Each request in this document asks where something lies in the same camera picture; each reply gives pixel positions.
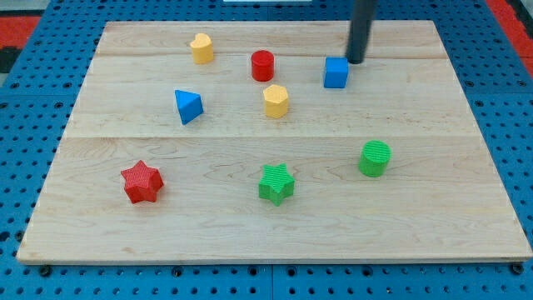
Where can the green star block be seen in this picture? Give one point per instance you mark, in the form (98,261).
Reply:
(276,184)

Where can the light wooden board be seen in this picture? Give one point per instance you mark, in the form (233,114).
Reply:
(440,199)

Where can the yellow hexagon block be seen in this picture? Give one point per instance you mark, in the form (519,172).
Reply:
(275,101)

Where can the blue triangle block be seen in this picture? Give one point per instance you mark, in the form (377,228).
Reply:
(189,105)

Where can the red cylinder block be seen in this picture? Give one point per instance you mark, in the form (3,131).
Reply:
(263,65)

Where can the blue cube block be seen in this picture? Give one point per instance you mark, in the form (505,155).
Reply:
(335,72)

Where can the green cylinder block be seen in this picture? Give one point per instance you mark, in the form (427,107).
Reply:
(375,156)

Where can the yellow heart block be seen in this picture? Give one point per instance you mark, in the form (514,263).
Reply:
(202,49)

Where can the red star block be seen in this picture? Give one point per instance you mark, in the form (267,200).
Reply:
(142,183)

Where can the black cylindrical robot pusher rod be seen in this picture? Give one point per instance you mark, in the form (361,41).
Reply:
(362,16)

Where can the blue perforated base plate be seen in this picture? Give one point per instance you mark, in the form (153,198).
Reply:
(40,91)

